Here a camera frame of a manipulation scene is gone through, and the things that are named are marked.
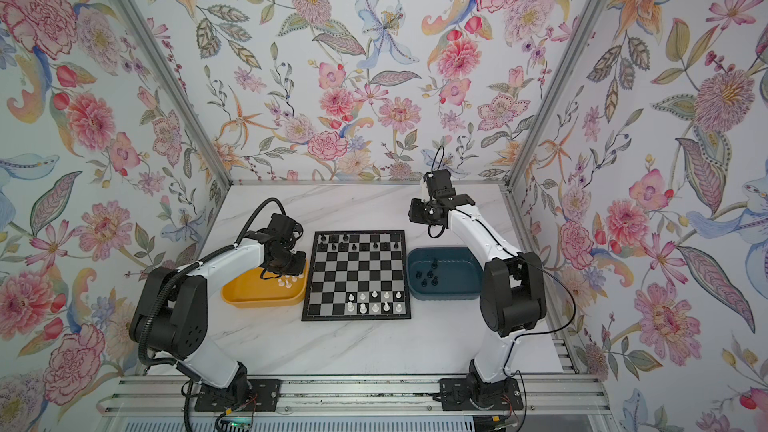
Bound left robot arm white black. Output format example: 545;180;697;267
129;213;306;394

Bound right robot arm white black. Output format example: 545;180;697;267
408;169;547;390

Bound white chess pieces in tray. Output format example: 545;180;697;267
277;276;300;289

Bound black chess pieces on board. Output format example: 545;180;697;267
313;232;401;252

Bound black white chess board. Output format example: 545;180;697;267
302;230;412;322

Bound black chess pieces in tray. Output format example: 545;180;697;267
414;259;439;288

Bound white chess pieces on board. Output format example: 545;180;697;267
342;291;408;316

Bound yellow plastic tray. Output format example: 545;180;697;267
212;248;308;308

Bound dark teal plastic tray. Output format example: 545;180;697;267
406;247;483;301

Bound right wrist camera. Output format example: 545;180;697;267
425;169;455;199

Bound right aluminium corner post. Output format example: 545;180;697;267
505;0;607;194

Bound aluminium corner post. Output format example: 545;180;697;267
505;0;607;194
112;0;233;192

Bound black corrugated cable hose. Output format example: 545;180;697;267
137;196;288;432

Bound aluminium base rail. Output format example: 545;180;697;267
96;374;611;418

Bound left aluminium corner post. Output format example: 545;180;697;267
112;0;233;192

